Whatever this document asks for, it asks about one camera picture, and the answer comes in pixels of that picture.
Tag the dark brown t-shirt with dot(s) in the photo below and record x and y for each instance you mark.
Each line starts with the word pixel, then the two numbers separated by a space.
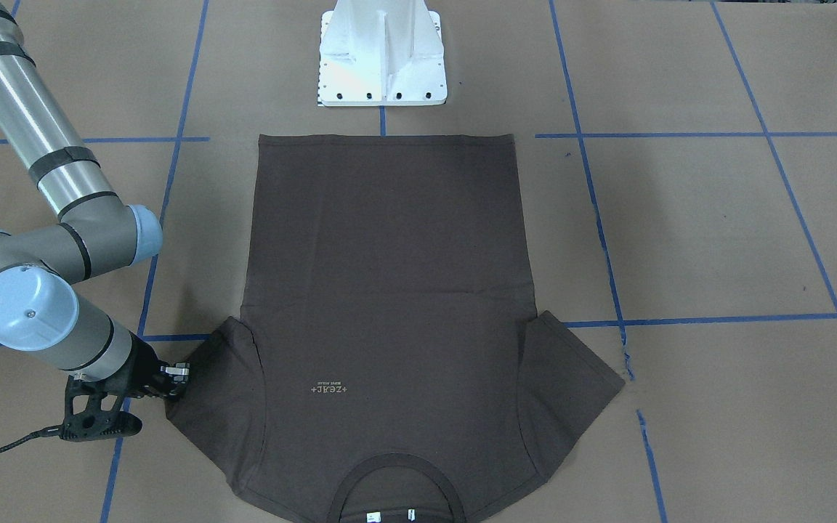
pixel 389 363

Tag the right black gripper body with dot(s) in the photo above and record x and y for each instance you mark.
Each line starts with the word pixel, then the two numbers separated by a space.
pixel 144 367

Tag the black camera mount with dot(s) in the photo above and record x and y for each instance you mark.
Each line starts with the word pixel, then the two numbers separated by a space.
pixel 93 411

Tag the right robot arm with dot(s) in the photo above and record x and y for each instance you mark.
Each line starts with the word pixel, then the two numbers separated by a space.
pixel 91 232

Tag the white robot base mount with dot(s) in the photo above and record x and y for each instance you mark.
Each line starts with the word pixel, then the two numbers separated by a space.
pixel 381 53

